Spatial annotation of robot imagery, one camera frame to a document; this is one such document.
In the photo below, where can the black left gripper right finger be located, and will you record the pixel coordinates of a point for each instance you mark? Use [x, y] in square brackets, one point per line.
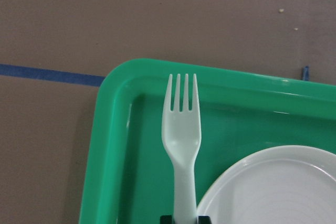
[204, 220]

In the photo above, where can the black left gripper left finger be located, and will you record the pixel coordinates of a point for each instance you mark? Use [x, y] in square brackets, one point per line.
[166, 219]

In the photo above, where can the pale green plastic fork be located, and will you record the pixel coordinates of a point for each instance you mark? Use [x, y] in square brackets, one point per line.
[181, 137]

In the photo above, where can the green plastic tray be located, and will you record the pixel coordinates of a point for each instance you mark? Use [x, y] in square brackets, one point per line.
[129, 176]

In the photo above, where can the white round plate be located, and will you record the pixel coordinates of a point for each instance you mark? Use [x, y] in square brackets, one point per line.
[285, 184]

